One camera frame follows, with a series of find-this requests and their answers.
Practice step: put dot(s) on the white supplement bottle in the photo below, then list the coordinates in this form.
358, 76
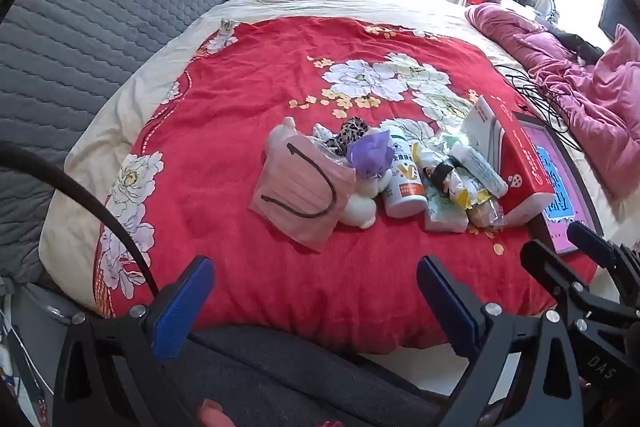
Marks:
402, 187

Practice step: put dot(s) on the yellow sachet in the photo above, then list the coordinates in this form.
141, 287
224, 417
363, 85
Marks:
472, 197

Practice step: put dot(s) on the person's dark grey pants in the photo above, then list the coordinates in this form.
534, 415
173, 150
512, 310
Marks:
300, 377

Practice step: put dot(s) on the pink face mask pack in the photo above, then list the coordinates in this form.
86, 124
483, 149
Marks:
295, 187

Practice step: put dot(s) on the red floral blanket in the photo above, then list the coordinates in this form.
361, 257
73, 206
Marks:
225, 132

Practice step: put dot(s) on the grey quilted headboard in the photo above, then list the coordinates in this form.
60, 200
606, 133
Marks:
100, 7

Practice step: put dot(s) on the black television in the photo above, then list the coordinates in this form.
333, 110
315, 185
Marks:
612, 14

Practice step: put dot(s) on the pink quilt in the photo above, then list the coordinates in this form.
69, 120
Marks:
600, 107

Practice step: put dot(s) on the pink exercise book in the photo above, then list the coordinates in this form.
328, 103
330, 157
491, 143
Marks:
550, 187

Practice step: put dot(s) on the leopard print scrunchie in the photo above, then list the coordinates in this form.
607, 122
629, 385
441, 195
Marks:
350, 132

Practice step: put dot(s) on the small doll figure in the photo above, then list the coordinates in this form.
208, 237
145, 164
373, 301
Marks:
445, 177

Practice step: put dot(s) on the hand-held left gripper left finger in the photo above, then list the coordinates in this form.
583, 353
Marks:
182, 302

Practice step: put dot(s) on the black clothing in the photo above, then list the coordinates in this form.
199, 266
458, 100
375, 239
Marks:
575, 44

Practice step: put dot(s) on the white floral scrunchie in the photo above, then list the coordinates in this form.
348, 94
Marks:
324, 137

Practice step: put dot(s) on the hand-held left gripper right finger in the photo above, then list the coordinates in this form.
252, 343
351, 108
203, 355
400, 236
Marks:
445, 302

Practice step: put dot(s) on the white plush toy purple cloth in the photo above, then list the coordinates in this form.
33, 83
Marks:
370, 152

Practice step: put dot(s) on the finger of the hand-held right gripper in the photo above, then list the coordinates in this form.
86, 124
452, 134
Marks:
550, 267
587, 237

